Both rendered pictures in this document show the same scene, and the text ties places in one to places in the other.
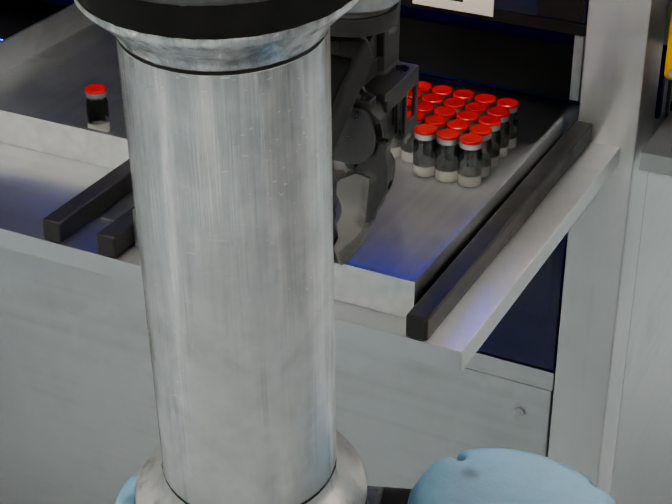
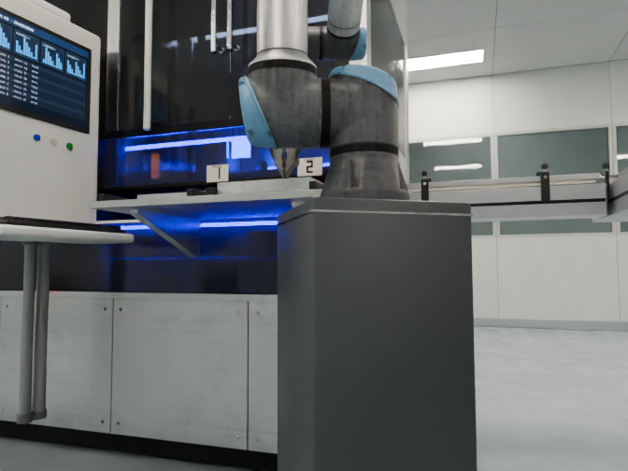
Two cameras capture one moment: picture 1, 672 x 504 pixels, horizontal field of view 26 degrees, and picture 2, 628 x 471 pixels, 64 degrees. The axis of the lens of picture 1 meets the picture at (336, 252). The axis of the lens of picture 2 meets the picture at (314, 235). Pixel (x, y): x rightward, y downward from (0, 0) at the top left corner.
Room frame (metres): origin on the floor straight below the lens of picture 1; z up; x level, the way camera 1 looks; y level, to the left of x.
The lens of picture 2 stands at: (-0.25, 0.11, 0.69)
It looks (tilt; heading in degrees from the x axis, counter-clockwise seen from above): 4 degrees up; 352
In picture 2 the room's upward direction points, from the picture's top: straight up
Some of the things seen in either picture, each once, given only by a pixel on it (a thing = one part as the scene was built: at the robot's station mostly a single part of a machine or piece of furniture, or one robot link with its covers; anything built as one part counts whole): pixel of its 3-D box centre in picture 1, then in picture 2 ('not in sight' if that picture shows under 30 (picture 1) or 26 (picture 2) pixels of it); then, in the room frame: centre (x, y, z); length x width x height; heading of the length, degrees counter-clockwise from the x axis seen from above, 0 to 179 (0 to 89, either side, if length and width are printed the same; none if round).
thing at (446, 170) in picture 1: (447, 155); not in sight; (1.20, -0.10, 0.90); 0.02 x 0.02 x 0.05
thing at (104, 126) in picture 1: (97, 110); not in sight; (1.31, 0.23, 0.90); 0.02 x 0.02 x 0.04
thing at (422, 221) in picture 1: (360, 178); (287, 195); (1.17, -0.02, 0.90); 0.34 x 0.26 x 0.04; 153
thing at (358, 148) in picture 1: (352, 75); not in sight; (1.01, -0.01, 1.07); 0.09 x 0.08 x 0.12; 154
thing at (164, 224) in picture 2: not in sight; (167, 235); (1.39, 0.34, 0.80); 0.34 x 0.03 x 0.13; 153
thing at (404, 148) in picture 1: (402, 134); not in sight; (1.25, -0.06, 0.91); 0.18 x 0.02 x 0.05; 63
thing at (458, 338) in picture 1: (223, 150); (240, 208); (1.29, 0.11, 0.87); 0.70 x 0.48 x 0.02; 63
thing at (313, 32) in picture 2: not in sight; (295, 43); (0.89, -0.02, 1.22); 0.11 x 0.11 x 0.08; 84
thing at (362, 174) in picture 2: not in sight; (363, 179); (0.57, -0.10, 0.84); 0.15 x 0.15 x 0.10
